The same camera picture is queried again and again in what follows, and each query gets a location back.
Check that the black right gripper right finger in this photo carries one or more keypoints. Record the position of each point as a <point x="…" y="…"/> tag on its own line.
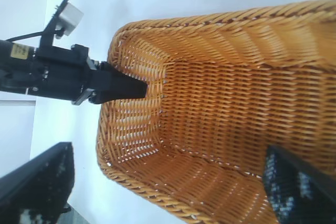
<point x="302" y="192"/>

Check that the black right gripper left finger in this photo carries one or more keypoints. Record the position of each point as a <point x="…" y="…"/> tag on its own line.
<point x="34" y="187"/>

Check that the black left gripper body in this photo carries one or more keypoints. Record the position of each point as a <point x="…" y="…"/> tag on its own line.
<point x="63" y="74"/>

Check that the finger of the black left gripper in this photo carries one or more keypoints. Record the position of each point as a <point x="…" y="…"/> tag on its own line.
<point x="113" y="78"/>
<point x="110" y="94"/>

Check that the brown woven wicker basket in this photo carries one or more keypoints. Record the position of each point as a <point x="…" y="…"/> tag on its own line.
<point x="223" y="103"/>

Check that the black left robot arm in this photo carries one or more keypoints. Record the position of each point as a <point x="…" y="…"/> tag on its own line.
<point x="15" y="77"/>

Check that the black left camera mount bracket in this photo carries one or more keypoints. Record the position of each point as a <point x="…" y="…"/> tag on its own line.
<point x="47" y="37"/>

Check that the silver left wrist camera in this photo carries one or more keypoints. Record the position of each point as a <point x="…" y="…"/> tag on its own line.
<point x="71" y="19"/>

